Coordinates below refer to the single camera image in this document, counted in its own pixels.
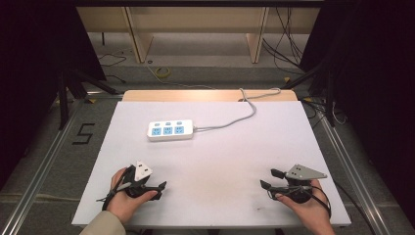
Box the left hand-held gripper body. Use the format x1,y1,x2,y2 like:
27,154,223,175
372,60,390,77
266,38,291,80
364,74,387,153
122,160,154,200

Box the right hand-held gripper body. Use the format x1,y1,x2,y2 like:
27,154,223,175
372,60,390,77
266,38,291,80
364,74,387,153
267,164,329,205

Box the person's left hand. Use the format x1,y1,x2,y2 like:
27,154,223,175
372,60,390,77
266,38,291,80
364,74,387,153
106,166,159,225

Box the person's right hand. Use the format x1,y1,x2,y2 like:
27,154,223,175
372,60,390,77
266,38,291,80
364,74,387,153
274,179,333,229

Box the white power strip blue sockets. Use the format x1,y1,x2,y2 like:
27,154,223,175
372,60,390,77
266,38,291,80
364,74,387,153
146,118,195,142

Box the black metal stand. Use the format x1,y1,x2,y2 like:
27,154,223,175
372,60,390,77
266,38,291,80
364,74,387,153
279,60,338,128
56,67,120,131

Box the wooden table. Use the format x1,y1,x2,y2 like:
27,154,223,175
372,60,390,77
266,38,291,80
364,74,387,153
121,89,299,103

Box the dark curtain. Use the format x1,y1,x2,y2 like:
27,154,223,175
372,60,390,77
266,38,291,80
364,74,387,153
299,0,415,228
0,0,108,192

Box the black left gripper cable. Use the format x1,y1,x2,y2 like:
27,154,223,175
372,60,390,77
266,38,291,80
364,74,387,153
96,165,135,212

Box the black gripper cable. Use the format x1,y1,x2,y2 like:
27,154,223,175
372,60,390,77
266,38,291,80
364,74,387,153
306,185,333,219
96,165,135,212

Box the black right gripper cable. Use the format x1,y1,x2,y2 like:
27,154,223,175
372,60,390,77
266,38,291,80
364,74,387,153
306,185,333,219

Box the aluminium floor rail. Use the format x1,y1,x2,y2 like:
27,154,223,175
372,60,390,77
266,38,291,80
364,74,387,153
302,97,394,235
0,93,123,235

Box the grey power strip cable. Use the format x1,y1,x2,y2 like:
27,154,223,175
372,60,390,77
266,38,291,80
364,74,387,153
193,87,282,132

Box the white floor cable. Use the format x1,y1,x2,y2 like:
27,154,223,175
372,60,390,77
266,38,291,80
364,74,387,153
143,60,217,91

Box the yellow cable coil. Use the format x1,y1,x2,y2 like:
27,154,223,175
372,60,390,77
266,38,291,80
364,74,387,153
154,66,171,79

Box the thin black floor cable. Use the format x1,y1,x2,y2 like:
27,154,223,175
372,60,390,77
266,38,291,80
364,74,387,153
97,52,128,84

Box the bundle of black hanging cables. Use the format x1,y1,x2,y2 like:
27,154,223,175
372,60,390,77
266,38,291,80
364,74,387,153
261,6,315,75

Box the light wooden desk frame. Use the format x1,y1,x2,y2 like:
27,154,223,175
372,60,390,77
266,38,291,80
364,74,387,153
76,6,322,65

